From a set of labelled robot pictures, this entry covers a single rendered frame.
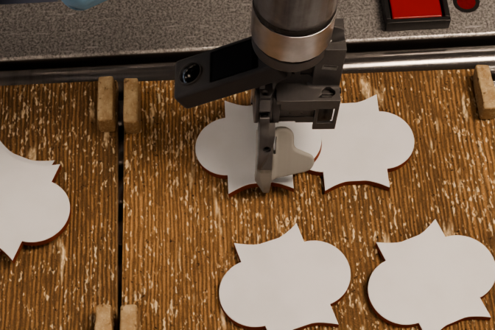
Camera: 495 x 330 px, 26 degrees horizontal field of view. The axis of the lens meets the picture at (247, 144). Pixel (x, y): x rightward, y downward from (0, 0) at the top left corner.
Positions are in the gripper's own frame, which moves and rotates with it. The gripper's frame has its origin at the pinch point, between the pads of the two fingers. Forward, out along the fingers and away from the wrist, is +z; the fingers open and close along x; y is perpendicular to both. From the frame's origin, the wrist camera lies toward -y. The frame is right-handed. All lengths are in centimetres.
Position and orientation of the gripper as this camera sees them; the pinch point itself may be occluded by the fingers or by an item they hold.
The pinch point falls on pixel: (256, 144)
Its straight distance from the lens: 115.4
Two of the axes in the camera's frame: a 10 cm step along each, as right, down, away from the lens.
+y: 10.0, -0.1, 0.6
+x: -0.4, -8.6, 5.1
